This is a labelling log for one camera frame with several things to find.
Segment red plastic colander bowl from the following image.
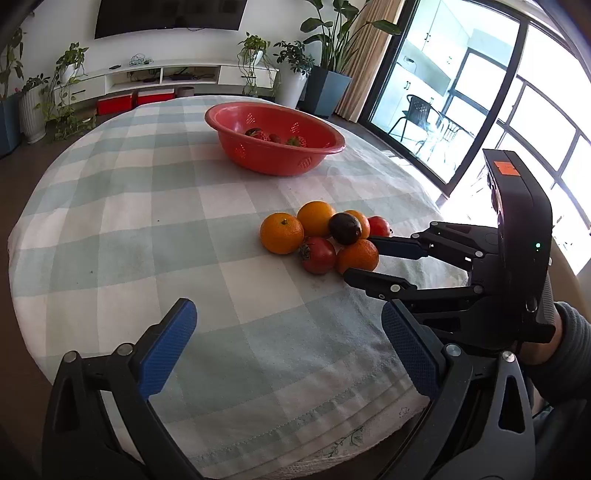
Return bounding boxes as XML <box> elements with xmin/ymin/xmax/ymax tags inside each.
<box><xmin>204</xmin><ymin>102</ymin><xmax>346</xmax><ymax>177</ymax></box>

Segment potted tree in blue pot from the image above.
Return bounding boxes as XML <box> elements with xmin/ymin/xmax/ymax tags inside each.
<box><xmin>0</xmin><ymin>28</ymin><xmax>25</xmax><ymax>158</ymax></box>

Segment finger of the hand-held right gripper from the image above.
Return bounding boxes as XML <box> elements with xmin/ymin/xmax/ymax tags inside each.
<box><xmin>368</xmin><ymin>220</ymin><xmax>503</xmax><ymax>274</ymax></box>
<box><xmin>343</xmin><ymin>267</ymin><xmax>525</xmax><ymax>344</ymax></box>

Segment black wall television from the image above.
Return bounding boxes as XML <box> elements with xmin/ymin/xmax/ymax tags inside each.
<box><xmin>95</xmin><ymin>0</ymin><xmax>248</xmax><ymax>40</ymax></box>

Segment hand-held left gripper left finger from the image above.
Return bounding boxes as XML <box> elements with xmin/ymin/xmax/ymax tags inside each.
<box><xmin>41</xmin><ymin>298</ymin><xmax>205</xmax><ymax>480</ymax></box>

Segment trailing pothos in white pot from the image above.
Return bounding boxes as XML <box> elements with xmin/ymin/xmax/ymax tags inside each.
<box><xmin>36</xmin><ymin>42</ymin><xmax>99</xmax><ymax>140</ymax></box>
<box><xmin>238</xmin><ymin>32</ymin><xmax>280</xmax><ymax>99</ymax></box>

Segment person's right hand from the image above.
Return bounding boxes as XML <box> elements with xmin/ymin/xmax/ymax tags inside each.
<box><xmin>519</xmin><ymin>301</ymin><xmax>568</xmax><ymax>366</ymax></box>

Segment black-framed sliding glass door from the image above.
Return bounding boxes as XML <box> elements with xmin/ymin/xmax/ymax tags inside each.
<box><xmin>360</xmin><ymin>0</ymin><xmax>591</xmax><ymax>274</ymax></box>

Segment white television cabinet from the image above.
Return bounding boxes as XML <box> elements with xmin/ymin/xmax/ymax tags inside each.
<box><xmin>54</xmin><ymin>62</ymin><xmax>280</xmax><ymax>110</ymax></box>

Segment person's right forearm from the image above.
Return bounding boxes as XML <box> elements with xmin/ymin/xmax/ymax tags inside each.
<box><xmin>526</xmin><ymin>301</ymin><xmax>591</xmax><ymax>417</ymax></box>

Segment white floral cloth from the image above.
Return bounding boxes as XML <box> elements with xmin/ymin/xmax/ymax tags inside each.
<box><xmin>198</xmin><ymin>405</ymin><xmax>435</xmax><ymax>480</ymax></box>

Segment bushy plant in tall white pot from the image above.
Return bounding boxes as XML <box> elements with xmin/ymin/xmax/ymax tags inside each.
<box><xmin>273</xmin><ymin>41</ymin><xmax>315</xmax><ymax>110</ymax></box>

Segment large-leaf plant in grey-blue pot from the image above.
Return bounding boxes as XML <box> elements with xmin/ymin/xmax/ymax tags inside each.
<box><xmin>300</xmin><ymin>0</ymin><xmax>402</xmax><ymax>119</ymax></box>

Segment dark purple passion fruit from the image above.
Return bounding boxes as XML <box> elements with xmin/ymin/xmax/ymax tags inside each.
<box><xmin>328</xmin><ymin>213</ymin><xmax>363</xmax><ymax>246</ymax></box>

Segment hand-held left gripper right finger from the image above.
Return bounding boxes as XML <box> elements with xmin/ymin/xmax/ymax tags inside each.
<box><xmin>376</xmin><ymin>299</ymin><xmax>544</xmax><ymax>480</ymax></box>

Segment small orange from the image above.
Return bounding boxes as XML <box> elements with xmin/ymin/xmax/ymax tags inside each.
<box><xmin>344</xmin><ymin>210</ymin><xmax>371</xmax><ymax>240</ymax></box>
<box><xmin>296</xmin><ymin>201</ymin><xmax>337</xmax><ymax>238</ymax></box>
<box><xmin>335</xmin><ymin>239</ymin><xmax>380</xmax><ymax>276</ymax></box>
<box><xmin>260</xmin><ymin>212</ymin><xmax>305</xmax><ymax>256</ymax></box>

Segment plant in white ribbed pot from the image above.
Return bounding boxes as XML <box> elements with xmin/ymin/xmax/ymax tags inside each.
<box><xmin>17</xmin><ymin>74</ymin><xmax>51</xmax><ymax>144</ymax></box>

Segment beige curtain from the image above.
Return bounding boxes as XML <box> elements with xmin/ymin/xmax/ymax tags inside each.
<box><xmin>335</xmin><ymin>0</ymin><xmax>408</xmax><ymax>123</ymax></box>

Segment black balcony chair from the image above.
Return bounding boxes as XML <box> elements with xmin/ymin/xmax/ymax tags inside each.
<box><xmin>388</xmin><ymin>95</ymin><xmax>447</xmax><ymax>154</ymax></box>

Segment white balcony cabinet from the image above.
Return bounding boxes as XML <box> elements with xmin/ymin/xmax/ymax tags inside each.
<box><xmin>376</xmin><ymin>0</ymin><xmax>472</xmax><ymax>95</ymax></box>

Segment green white checkered tablecloth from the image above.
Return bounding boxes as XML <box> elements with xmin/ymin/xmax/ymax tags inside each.
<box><xmin>8</xmin><ymin>95</ymin><xmax>470</xmax><ymax>479</ymax></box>

